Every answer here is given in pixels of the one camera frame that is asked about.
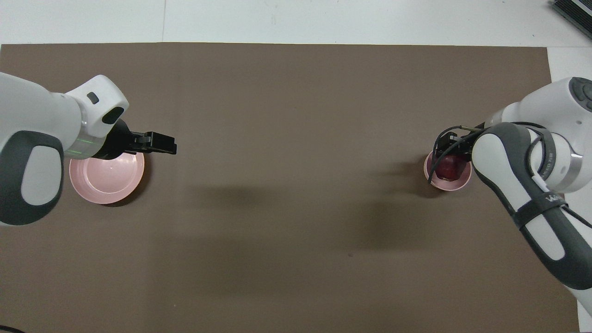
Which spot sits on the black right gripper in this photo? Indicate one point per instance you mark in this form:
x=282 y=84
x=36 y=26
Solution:
x=460 y=148

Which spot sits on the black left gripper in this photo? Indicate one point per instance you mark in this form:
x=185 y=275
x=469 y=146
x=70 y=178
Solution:
x=118 y=141

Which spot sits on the dark red apple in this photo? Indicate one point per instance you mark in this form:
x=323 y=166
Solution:
x=451 y=169

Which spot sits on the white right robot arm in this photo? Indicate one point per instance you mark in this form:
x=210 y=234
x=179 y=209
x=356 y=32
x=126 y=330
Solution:
x=532 y=185

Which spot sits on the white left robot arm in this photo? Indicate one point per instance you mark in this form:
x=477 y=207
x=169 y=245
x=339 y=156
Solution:
x=37 y=120

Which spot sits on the pink bowl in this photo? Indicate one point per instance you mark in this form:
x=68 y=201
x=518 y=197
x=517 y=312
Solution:
x=451 y=185

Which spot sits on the pink plate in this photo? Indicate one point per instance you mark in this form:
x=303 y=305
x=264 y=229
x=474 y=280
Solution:
x=111 y=178

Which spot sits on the brown table mat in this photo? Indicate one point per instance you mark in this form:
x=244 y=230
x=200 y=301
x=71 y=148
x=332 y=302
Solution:
x=296 y=208

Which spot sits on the dark grey ribbed device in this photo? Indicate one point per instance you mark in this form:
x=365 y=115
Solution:
x=576 y=11

